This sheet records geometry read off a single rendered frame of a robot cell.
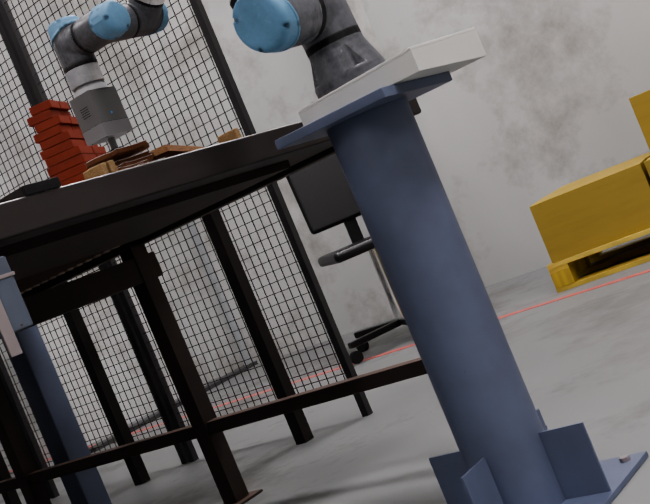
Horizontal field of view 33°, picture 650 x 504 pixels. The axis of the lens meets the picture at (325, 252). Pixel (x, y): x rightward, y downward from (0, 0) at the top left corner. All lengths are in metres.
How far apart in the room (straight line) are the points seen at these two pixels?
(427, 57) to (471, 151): 4.43
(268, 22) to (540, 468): 0.98
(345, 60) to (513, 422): 0.76
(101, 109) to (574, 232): 3.11
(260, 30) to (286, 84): 5.04
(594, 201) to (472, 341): 3.01
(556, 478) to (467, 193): 4.44
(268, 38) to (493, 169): 4.48
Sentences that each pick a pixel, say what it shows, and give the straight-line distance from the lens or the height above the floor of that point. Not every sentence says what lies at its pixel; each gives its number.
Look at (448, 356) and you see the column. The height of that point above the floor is 0.36.
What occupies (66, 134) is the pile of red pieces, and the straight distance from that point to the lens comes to 3.24.
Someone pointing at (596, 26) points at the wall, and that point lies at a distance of 6.10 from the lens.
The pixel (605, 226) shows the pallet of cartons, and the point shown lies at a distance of 5.08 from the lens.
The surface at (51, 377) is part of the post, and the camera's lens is 4.24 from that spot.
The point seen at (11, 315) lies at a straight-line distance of 1.79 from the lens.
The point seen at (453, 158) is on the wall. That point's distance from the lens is 6.53.
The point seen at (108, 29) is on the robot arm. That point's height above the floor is 1.22.
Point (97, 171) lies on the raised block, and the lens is 2.21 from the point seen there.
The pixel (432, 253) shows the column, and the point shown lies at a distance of 2.09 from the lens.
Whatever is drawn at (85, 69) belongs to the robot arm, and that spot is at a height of 1.18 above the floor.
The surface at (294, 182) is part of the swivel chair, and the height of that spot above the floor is 0.98.
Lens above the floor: 0.67
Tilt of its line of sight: 1 degrees down
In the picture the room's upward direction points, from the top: 23 degrees counter-clockwise
